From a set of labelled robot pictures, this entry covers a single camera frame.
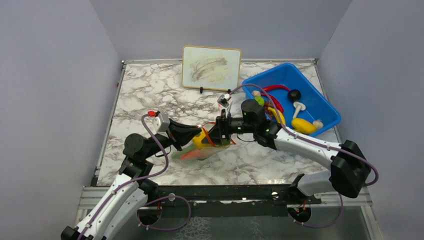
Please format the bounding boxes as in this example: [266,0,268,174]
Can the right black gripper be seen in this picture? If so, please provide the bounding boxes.
[202,110,256,145]

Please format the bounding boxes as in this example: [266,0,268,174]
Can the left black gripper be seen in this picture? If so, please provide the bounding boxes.
[143,118,202,160]

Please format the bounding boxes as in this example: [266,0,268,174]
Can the yellow bell pepper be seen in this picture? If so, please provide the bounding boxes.
[192,130,213,149]

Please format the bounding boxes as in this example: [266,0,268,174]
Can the clear orange-zip plastic bag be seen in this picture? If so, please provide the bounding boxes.
[171,121,236,161]

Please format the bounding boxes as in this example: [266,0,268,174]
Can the red chili pepper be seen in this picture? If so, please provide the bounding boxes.
[261,93,285,113]
[263,84,291,92]

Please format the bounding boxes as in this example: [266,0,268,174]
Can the dark purple mushroom cap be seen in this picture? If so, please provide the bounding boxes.
[287,89,302,103]

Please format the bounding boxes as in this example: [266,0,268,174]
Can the orange carrot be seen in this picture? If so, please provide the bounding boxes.
[179,148,215,161]

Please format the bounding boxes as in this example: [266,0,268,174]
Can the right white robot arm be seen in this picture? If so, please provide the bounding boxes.
[208,99,372,204]

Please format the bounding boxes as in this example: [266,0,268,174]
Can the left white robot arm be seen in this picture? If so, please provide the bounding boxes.
[60,117,202,240]

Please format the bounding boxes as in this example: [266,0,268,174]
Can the green cabbage ball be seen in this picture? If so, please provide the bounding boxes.
[254,96,266,107]

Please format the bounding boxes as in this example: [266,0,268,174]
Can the white garlic bulb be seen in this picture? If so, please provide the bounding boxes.
[251,90,261,97]

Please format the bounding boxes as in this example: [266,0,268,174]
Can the yellow-framed whiteboard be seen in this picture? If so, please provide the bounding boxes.
[181,45,242,91]

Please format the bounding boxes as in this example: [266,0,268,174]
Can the yellow banana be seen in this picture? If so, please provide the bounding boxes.
[267,107,286,126]

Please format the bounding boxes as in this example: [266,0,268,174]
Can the blue plastic bin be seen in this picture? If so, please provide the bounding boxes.
[242,63,342,137]

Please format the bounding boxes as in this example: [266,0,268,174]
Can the white garlic near mango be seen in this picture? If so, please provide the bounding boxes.
[312,119,324,130]

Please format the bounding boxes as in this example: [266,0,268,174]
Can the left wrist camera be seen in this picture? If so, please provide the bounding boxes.
[153,112,171,133]

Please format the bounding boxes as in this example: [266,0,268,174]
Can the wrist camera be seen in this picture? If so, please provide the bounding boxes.
[217,93,232,108]
[153,112,171,133]

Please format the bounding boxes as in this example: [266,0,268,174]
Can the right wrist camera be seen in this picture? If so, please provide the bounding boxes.
[217,93,232,108]

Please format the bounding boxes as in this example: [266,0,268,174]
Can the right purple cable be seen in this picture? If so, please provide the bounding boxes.
[228,83,380,229]

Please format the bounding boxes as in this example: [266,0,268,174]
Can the purple cable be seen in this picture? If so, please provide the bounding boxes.
[76,110,192,240]
[228,83,380,229]

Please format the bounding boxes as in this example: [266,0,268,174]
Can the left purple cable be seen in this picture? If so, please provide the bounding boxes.
[76,110,192,240]

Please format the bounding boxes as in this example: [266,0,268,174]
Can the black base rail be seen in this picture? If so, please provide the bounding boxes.
[137,184,321,223]

